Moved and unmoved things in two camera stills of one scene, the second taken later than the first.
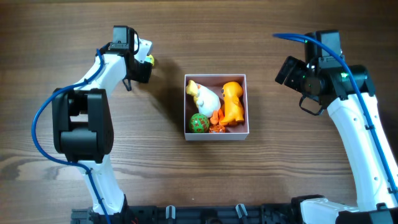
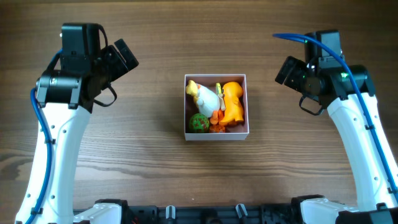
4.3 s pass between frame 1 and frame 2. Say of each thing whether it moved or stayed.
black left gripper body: moved
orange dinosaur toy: stayed
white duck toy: stayed
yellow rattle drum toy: moved
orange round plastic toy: stayed
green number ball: stayed
